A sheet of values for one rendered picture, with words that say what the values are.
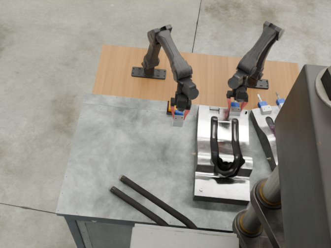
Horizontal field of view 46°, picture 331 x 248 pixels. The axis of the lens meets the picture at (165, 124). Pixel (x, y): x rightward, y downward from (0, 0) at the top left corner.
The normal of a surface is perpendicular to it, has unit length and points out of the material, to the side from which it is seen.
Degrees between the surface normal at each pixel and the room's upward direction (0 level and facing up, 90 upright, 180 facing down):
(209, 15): 0
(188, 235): 0
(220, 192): 0
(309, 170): 90
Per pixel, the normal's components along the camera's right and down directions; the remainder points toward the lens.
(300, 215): -0.99, -0.11
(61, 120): 0.06, -0.55
